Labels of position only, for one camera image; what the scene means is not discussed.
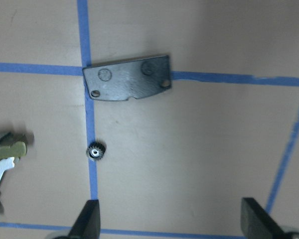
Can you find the small black rectangular plate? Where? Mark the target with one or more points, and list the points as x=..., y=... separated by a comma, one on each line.
x=121, y=80

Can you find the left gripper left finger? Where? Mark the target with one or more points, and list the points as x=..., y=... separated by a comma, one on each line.
x=88, y=223

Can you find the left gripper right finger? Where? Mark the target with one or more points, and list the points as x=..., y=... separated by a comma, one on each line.
x=256, y=223

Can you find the dark green curved part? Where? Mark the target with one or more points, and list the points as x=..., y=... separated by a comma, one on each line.
x=12, y=148

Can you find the black bearing gear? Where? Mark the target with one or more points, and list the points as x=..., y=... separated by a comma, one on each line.
x=96, y=150

